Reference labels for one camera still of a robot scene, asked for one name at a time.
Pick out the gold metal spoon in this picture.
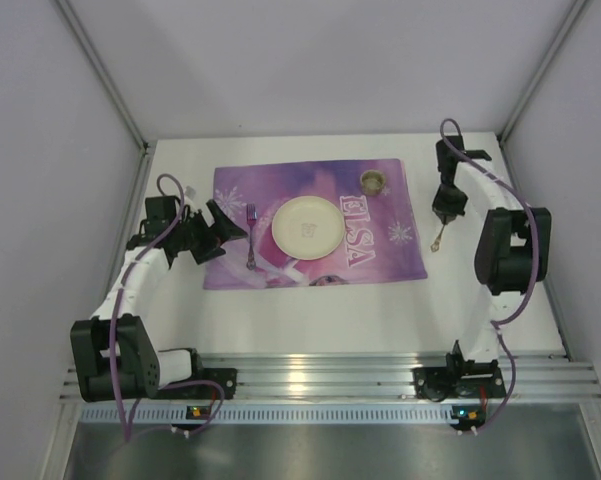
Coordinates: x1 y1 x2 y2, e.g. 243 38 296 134
430 224 446 253

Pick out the iridescent metal fork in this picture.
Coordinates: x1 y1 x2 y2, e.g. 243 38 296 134
246 203 258 271

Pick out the purple Elsa cloth placemat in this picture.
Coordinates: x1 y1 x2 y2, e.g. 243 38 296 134
203 158 427 290

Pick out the small glass cup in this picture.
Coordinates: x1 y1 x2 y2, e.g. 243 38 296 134
360 169 386 196

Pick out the cream round plate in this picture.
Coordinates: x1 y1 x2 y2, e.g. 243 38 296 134
271 196 345 261

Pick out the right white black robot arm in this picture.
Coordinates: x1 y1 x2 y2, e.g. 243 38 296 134
425 134 552 397

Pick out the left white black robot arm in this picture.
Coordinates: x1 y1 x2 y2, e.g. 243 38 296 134
70 196 247 403

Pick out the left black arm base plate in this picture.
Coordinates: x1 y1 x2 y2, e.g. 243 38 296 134
153 368 238 400

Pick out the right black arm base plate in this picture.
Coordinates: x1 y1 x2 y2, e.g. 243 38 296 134
413 364 506 403

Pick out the aluminium mounting rail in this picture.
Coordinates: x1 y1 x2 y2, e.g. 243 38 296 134
59 351 601 401

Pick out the left aluminium corner post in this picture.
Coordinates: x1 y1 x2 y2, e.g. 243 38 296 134
54 0 151 147

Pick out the aluminium corner post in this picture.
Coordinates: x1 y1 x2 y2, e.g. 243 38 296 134
496 0 592 146
54 0 151 147

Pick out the white slotted cable duct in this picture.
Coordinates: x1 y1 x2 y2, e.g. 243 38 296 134
79 402 487 425

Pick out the right aluminium corner post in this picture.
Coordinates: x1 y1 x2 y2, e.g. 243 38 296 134
496 0 592 146

